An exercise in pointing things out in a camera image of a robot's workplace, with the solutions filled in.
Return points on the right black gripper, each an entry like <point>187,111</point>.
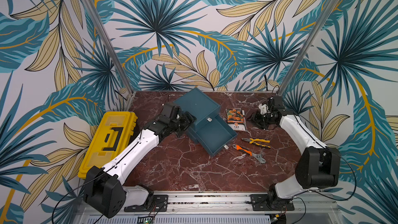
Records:
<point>259,120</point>

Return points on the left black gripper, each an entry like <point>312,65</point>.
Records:
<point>188,119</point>

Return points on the teal drawer cabinet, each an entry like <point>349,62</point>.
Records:
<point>199,105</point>

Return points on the orange flower seed bag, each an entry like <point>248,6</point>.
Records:
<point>236,119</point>

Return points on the teal drawer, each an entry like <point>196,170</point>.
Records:
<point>214,135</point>

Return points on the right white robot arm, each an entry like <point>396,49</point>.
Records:
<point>318,166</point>

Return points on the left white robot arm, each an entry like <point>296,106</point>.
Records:
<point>103,187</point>

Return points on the orange adjustable wrench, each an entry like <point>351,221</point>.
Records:
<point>250,153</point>

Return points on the yellow plastic toolbox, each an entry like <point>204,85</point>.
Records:
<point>111,138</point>

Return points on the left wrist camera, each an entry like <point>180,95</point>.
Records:
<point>170,111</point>

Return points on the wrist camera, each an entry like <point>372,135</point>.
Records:
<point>170,111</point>
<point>273,104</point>

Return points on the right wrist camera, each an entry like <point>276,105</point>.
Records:
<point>273,104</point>

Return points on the yellow handled pliers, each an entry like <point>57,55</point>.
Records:
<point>257,142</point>

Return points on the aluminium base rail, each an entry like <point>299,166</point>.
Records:
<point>194,207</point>

